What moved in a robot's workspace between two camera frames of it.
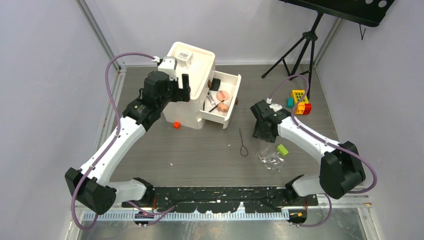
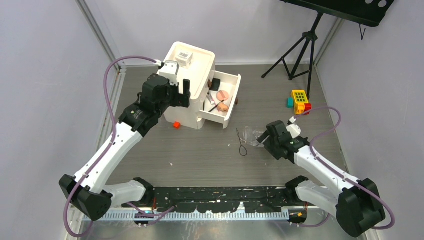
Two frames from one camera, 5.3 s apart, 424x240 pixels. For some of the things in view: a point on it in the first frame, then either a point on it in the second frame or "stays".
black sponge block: x=215 y=84 stays
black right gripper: x=257 y=133 -> x=274 y=153
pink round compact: x=222 y=96 stays
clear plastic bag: x=272 y=160 -> x=250 y=136
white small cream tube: x=210 y=98 stays
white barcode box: x=184 y=59 stays
